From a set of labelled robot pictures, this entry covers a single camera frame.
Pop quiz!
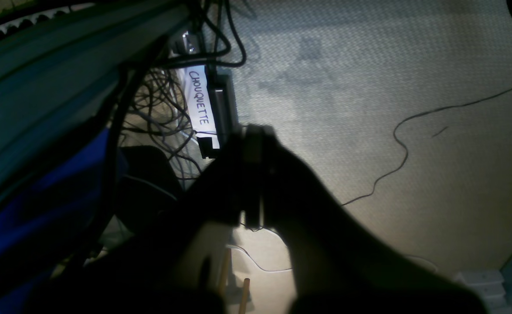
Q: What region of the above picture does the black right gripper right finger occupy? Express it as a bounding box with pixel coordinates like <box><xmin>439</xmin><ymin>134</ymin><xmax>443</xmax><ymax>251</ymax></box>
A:
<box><xmin>258</xmin><ymin>126</ymin><xmax>487</xmax><ymax>314</ymax></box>

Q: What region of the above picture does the white label reading Chouquette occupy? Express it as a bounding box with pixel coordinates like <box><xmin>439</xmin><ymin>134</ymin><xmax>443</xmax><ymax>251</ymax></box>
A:
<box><xmin>179</xmin><ymin>65</ymin><xmax>220</xmax><ymax>149</ymax></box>

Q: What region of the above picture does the tangled black cable bundle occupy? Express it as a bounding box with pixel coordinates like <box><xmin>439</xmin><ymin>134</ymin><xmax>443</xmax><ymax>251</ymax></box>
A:
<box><xmin>121</xmin><ymin>0</ymin><xmax>248</xmax><ymax>179</ymax></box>

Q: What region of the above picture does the blue plastic part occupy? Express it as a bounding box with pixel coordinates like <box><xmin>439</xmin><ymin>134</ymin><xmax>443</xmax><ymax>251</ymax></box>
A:
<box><xmin>0</xmin><ymin>130</ymin><xmax>109</xmax><ymax>314</ymax></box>

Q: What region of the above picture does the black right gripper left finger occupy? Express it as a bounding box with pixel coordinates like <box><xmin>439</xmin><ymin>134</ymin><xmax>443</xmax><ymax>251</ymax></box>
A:
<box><xmin>29</xmin><ymin>131</ymin><xmax>256</xmax><ymax>314</ymax></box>

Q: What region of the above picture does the black cable on floor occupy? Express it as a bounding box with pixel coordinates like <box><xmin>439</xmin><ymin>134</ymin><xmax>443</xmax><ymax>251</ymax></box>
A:
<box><xmin>342</xmin><ymin>61</ymin><xmax>512</xmax><ymax>206</ymax></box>

